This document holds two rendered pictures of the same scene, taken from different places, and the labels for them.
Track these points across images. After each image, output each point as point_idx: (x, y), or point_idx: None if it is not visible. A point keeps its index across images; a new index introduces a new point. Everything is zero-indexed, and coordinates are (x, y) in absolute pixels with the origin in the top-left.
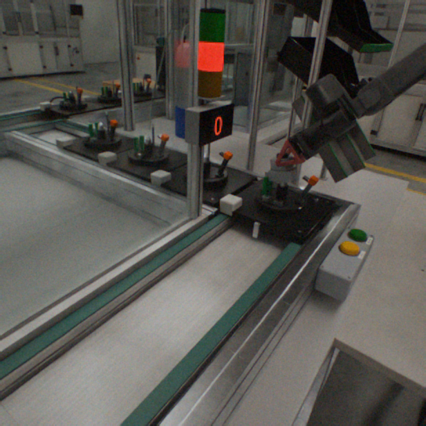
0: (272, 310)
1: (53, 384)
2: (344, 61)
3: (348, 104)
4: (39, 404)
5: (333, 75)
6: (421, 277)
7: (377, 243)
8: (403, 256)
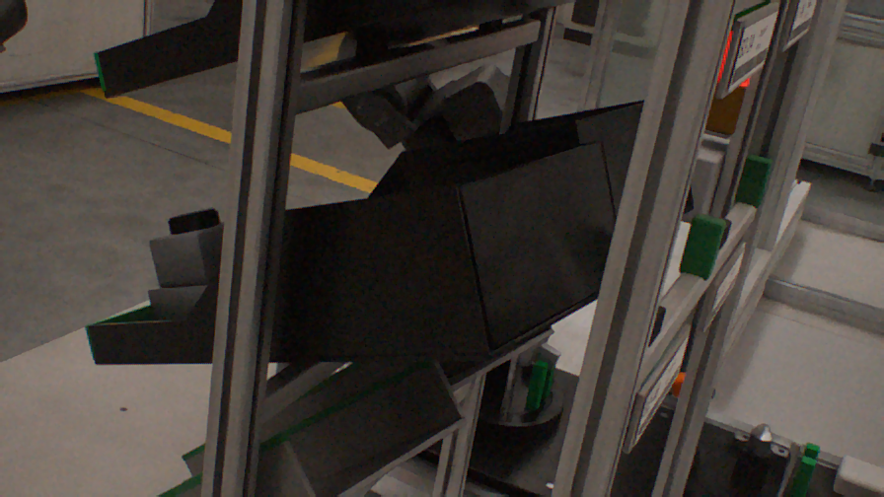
0: None
1: (678, 271)
2: (291, 266)
3: (422, 122)
4: (675, 263)
5: (484, 64)
6: (145, 395)
7: (186, 473)
8: (141, 439)
